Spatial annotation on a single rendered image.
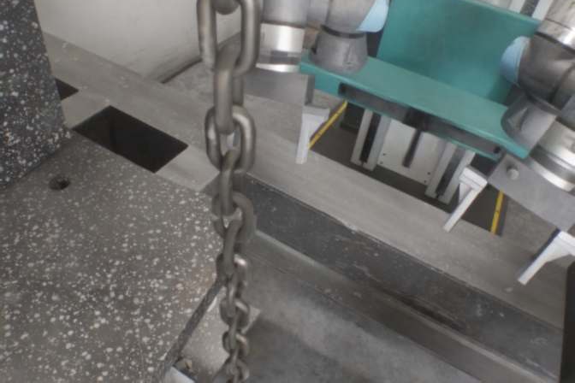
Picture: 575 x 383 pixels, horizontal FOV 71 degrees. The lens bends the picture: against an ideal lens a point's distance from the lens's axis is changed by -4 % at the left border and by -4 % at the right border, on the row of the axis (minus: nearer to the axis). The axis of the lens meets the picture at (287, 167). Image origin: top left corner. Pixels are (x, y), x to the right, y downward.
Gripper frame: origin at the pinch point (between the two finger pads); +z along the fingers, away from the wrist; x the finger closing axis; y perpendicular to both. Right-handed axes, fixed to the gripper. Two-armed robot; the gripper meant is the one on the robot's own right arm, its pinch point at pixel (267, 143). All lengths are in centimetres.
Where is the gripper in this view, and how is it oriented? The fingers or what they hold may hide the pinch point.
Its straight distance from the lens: 76.6
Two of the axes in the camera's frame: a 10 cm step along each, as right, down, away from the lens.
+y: 3.4, -2.4, 9.1
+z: -1.4, 9.4, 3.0
